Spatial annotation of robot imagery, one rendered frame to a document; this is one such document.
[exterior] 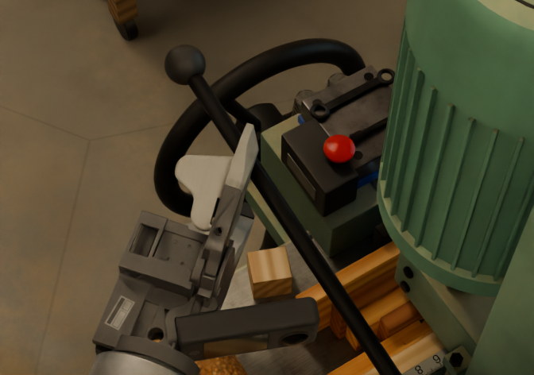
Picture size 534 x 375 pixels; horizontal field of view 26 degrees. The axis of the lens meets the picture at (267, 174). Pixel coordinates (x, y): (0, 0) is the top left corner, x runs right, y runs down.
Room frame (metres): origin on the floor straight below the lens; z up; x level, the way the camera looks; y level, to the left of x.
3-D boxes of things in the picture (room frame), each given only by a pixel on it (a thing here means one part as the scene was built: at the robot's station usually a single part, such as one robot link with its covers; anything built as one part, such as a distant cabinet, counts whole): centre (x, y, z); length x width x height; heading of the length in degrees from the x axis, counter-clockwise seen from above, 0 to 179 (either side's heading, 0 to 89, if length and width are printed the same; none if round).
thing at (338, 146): (0.59, -0.07, 1.02); 0.03 x 0.03 x 0.01
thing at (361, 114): (0.62, -0.08, 0.99); 0.13 x 0.11 x 0.06; 122
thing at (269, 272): (0.51, 0.00, 0.92); 0.04 x 0.03 x 0.04; 100
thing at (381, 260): (0.50, -0.12, 0.94); 0.21 x 0.01 x 0.08; 122
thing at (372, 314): (0.49, -0.16, 0.92); 0.19 x 0.02 x 0.05; 122
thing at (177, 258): (0.40, 0.08, 1.09); 0.12 x 0.09 x 0.08; 162
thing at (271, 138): (0.63, -0.09, 0.91); 0.15 x 0.14 x 0.09; 122
